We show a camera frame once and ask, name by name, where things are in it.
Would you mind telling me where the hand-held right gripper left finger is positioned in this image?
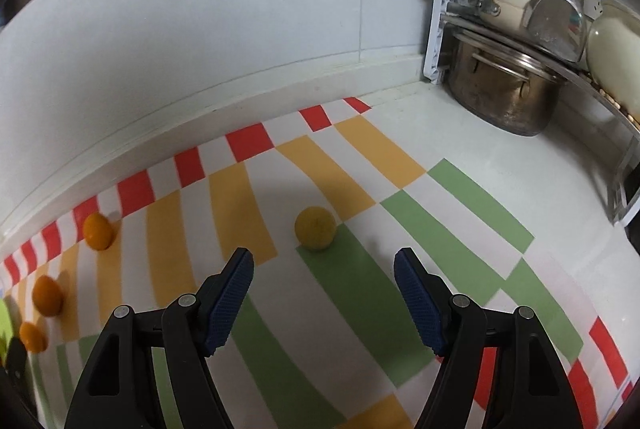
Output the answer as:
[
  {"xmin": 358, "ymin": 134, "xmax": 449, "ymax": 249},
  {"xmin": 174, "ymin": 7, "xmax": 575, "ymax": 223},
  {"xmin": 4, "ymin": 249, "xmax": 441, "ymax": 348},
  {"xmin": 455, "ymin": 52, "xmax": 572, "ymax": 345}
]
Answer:
[{"xmin": 64, "ymin": 247, "xmax": 255, "ymax": 429}]

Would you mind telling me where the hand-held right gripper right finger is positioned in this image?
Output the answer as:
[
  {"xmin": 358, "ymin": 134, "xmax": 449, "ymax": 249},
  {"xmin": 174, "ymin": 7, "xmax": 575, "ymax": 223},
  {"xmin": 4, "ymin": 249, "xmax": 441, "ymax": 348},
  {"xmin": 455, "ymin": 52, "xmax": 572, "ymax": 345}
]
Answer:
[{"xmin": 393, "ymin": 248, "xmax": 585, "ymax": 429}]

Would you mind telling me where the small yellow fruit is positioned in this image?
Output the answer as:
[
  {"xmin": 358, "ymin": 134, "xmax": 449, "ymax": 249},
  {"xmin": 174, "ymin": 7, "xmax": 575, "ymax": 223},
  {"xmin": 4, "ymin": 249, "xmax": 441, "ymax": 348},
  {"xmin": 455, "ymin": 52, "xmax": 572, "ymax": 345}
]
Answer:
[{"xmin": 294, "ymin": 206, "xmax": 338, "ymax": 253}]

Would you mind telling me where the green plate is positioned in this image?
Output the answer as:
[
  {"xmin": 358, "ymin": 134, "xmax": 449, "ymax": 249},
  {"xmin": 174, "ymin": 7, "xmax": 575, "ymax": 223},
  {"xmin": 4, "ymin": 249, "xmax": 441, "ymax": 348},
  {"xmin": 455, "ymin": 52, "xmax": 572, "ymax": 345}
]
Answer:
[{"xmin": 0, "ymin": 299, "xmax": 14, "ymax": 366}]

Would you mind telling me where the striped colourful cloth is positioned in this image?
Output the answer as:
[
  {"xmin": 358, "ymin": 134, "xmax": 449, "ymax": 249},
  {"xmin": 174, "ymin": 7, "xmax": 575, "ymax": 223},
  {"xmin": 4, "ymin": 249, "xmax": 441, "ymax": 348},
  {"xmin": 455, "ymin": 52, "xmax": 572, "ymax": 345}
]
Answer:
[{"xmin": 0, "ymin": 96, "xmax": 637, "ymax": 429}]

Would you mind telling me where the orange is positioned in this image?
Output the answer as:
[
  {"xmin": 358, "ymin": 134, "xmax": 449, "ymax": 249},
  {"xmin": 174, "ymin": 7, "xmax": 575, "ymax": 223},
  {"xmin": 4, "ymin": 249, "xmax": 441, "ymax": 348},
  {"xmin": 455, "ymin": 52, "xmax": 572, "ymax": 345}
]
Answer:
[
  {"xmin": 82, "ymin": 212, "xmax": 117, "ymax": 252},
  {"xmin": 32, "ymin": 275, "xmax": 65, "ymax": 318},
  {"xmin": 19, "ymin": 321, "xmax": 49, "ymax": 354}
]

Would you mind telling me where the dark plum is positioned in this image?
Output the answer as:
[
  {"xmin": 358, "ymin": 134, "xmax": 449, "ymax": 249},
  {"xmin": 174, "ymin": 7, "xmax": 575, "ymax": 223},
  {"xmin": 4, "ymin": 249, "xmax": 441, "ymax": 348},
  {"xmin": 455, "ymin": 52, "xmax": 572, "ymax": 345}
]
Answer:
[{"xmin": 4, "ymin": 336, "xmax": 27, "ymax": 383}]

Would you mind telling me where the large steel stockpot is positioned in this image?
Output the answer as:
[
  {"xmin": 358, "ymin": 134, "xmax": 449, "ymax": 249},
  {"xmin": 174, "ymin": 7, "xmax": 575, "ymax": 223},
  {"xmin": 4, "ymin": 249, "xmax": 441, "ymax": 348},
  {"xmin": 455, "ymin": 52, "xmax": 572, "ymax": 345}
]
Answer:
[{"xmin": 444, "ymin": 28, "xmax": 569, "ymax": 138}]

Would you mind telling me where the white steel dish rack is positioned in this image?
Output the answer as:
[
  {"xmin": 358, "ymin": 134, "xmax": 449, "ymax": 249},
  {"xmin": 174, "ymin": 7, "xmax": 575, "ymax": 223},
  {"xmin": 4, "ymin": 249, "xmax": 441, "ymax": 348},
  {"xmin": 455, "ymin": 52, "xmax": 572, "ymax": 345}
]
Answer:
[{"xmin": 422, "ymin": 0, "xmax": 640, "ymax": 228}]

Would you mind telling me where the cream ceramic kettle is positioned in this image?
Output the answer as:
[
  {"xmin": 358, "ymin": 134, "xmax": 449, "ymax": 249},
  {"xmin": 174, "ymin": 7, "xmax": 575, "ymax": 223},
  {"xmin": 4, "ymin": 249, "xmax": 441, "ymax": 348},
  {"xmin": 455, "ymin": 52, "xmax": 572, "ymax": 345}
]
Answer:
[{"xmin": 585, "ymin": 0, "xmax": 640, "ymax": 111}]

